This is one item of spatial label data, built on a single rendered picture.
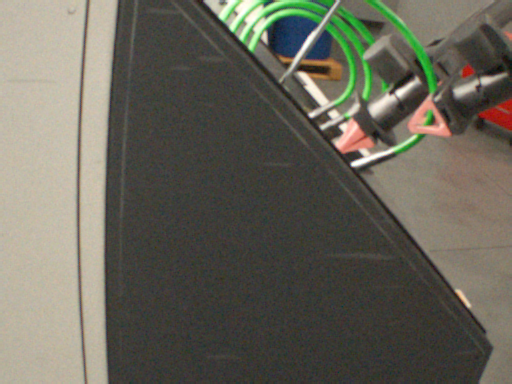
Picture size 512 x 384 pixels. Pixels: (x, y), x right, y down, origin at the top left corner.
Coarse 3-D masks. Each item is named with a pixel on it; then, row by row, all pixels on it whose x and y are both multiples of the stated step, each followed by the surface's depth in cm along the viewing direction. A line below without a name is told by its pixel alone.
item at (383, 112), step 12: (360, 96) 110; (384, 96) 106; (396, 96) 106; (360, 108) 105; (372, 108) 107; (384, 108) 106; (396, 108) 105; (372, 120) 106; (384, 120) 106; (396, 120) 106; (384, 132) 107
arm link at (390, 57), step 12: (384, 36) 105; (396, 36) 103; (372, 48) 105; (384, 48) 101; (396, 48) 102; (408, 48) 103; (372, 60) 102; (384, 60) 102; (396, 60) 102; (408, 60) 103; (444, 60) 102; (456, 60) 103; (384, 72) 103; (396, 72) 102; (444, 72) 103
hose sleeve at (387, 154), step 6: (384, 150) 101; (390, 150) 100; (366, 156) 102; (372, 156) 101; (378, 156) 101; (384, 156) 100; (390, 156) 100; (396, 156) 101; (354, 162) 103; (360, 162) 102; (366, 162) 102; (372, 162) 101; (378, 162) 101; (384, 162) 101; (360, 168) 102; (366, 168) 102
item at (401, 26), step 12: (240, 0) 96; (372, 0) 91; (228, 12) 98; (384, 12) 92; (396, 24) 92; (408, 36) 92; (420, 48) 93; (420, 60) 94; (432, 72) 94; (432, 84) 94; (432, 120) 96; (408, 144) 99
